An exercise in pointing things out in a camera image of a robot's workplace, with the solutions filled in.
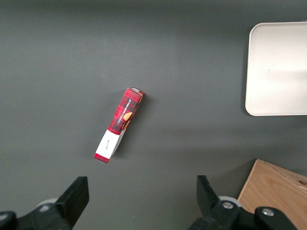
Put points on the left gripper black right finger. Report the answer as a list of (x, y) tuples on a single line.
[(211, 210)]

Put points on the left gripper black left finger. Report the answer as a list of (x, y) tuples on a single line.
[(69, 206)]

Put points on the beige plastic tray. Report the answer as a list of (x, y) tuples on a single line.
[(275, 72)]

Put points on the wooden drawer cabinet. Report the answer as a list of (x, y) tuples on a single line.
[(268, 191)]

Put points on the red plaid shortbread box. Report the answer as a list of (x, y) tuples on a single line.
[(122, 112)]

